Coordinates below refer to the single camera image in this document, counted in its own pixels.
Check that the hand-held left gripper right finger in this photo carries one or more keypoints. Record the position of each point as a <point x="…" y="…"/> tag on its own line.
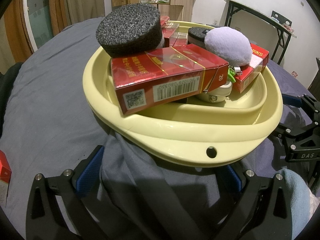
<point x="234" y="178"/>

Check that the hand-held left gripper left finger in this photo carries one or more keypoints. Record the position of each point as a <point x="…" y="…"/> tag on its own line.
<point x="88" y="173"/>

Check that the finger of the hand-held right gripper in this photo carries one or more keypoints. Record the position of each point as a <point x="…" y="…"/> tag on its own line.
<point x="292" y="100"/>
<point x="303" y="153"/>

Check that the red pack with silver end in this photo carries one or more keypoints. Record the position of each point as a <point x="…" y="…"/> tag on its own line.
<point x="252" y="67"/>

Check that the pale yellow plastic basin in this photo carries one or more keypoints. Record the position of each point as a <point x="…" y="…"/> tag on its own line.
<point x="175" y="135"/>

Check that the round cream metal tin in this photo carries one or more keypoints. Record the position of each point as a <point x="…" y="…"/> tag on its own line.
<point x="216" y="93"/>

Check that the small red cigarette pack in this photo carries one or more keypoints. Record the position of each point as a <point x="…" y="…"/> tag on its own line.
<point x="3" y="173"/>

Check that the purple plush toy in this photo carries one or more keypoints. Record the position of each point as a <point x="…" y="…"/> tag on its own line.
<point x="227" y="45"/>

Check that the black foam disc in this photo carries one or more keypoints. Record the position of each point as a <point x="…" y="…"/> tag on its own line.
<point x="196" y="33"/>
<point x="127" y="27"/>

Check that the red holographic cigarette box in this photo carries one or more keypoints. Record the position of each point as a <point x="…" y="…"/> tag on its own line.
<point x="162" y="77"/>

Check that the dark red glossy box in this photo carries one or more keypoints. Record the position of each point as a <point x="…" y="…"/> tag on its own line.
<point x="175" y="33"/>

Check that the light blue cloth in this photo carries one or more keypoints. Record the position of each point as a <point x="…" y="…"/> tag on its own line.
<point x="296" y="192"/>

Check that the red white packet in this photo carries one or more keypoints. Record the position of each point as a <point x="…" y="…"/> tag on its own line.
<point x="288" y="28"/>

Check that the black chair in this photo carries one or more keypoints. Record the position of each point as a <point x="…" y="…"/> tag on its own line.
<point x="281" y="18"/>

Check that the black folding table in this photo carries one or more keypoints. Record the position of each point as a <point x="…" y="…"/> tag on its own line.
<point x="250" y="6"/>

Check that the black cloth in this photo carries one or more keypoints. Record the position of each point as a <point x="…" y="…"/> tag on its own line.
<point x="7" y="80"/>

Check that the glass door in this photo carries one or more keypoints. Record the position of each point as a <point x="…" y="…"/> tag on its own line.
<point x="37" y="12"/>

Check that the beige curtain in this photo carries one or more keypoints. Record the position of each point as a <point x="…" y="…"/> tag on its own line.
<point x="75" y="2"/>

